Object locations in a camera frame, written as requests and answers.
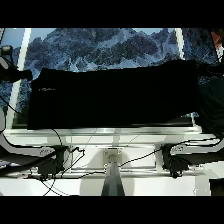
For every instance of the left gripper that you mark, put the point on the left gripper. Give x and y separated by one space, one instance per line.
22 76

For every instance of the black pants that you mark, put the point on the black pants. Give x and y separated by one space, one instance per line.
113 96

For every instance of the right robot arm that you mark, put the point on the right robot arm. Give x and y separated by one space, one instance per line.
213 106

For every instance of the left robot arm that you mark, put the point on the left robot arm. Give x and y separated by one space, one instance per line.
4 133

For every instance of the silver frame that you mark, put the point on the silver frame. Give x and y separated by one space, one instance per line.
113 181

